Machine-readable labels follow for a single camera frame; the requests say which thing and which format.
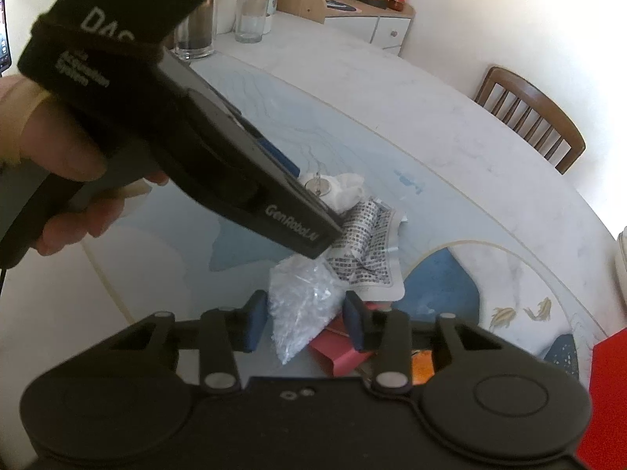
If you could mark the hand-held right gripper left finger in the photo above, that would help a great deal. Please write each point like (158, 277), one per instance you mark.
(252, 323)

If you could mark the red paper packet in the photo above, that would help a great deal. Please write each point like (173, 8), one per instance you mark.
(338, 352)

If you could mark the person's left hand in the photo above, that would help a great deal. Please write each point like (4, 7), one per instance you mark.
(54, 132)

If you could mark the blue round mat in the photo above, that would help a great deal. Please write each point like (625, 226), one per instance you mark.
(343, 6)

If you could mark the phone screen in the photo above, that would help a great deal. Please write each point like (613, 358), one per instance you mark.
(5, 34)

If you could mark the black printed white packet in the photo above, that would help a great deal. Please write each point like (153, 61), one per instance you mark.
(367, 254)

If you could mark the clear plastic bag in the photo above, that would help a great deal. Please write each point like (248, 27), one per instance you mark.
(303, 303)

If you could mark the small glass cup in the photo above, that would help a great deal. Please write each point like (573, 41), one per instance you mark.
(251, 19)

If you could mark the red cardboard box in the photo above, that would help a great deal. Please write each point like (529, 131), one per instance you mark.
(605, 401)

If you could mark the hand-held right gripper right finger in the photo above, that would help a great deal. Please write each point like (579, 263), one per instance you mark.
(355, 325)

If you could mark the white sideboard cabinet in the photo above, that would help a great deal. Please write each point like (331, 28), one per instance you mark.
(377, 27)

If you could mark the white marble desktop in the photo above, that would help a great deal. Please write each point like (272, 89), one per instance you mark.
(441, 156)

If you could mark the orange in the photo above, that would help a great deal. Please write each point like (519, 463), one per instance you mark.
(422, 367)

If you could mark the brown slatted wooden chair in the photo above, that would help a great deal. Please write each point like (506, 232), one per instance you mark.
(534, 117)

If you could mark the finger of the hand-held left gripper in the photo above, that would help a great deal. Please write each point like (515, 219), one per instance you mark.
(279, 156)
(321, 191)

